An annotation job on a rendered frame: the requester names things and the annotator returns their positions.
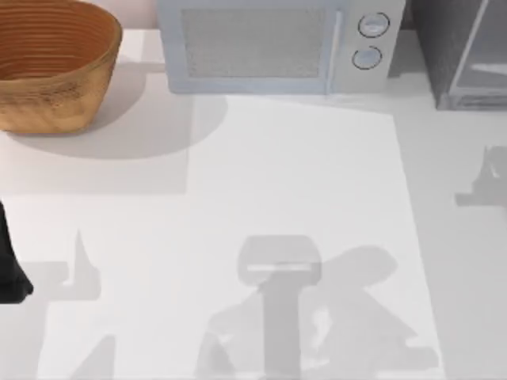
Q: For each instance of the microwave oven door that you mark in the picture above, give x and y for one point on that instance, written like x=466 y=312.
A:
x=253 y=43

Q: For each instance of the round microwave knob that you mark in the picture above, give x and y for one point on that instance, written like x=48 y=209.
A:
x=373 y=24
x=367 y=58

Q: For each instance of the pale microwave oven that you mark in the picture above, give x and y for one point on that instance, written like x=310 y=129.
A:
x=390 y=47

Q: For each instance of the brown wooden basket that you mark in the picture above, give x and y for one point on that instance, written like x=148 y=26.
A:
x=59 y=95

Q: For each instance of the grey cabinet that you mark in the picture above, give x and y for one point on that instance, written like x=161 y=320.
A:
x=439 y=51

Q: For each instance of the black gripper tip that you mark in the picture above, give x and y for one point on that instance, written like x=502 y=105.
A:
x=10 y=273

